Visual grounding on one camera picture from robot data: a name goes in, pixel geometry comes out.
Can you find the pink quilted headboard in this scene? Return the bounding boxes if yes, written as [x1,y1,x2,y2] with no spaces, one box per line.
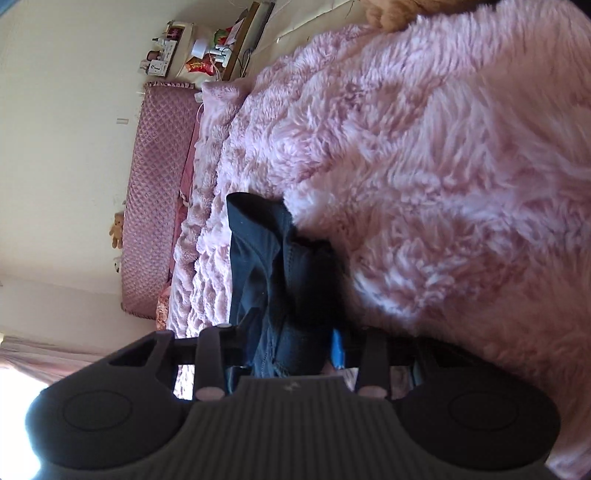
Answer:
[120,82,199,320]

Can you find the white bedside shelf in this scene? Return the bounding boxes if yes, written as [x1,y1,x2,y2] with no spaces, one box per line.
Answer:
[139,21,239,86]

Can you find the red snack bag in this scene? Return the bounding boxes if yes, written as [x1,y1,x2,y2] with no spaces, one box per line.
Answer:
[184,54,216,76]

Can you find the pink fluffy blanket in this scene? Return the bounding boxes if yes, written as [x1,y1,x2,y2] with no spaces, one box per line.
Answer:
[168,1,590,479]

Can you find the black pants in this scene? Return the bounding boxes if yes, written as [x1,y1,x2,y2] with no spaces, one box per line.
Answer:
[226,193,346,378]

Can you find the pink curtain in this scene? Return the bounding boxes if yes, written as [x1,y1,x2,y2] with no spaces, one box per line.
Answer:
[1,335,103,384]

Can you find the brown plush teddy bear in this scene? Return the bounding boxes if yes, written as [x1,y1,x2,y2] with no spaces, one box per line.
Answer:
[362,0,470,32]

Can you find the small teddy bear toy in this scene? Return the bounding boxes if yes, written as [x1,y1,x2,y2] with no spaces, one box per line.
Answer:
[109,212,124,249]

